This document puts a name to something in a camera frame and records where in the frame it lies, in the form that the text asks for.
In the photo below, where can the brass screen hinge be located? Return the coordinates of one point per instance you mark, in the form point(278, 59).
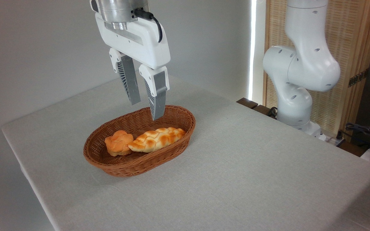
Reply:
point(357, 78)

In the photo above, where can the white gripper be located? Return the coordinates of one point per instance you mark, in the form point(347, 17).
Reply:
point(146, 45)

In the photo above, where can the round orange bread roll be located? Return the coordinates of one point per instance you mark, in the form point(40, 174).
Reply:
point(118, 143)

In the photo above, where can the brown wicker oval basket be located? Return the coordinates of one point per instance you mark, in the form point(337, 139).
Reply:
point(108, 162)

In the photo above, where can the light grey tablecloth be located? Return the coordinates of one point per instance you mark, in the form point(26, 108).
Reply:
point(236, 179)

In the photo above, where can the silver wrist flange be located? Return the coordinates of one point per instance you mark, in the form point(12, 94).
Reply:
point(117, 11)

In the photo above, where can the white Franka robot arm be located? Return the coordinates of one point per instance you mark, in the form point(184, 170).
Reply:
point(303, 67)

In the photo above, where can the long braided bread loaf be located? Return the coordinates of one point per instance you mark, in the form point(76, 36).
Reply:
point(156, 138)

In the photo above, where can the white power strip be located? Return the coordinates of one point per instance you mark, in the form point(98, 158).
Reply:
point(334, 141)

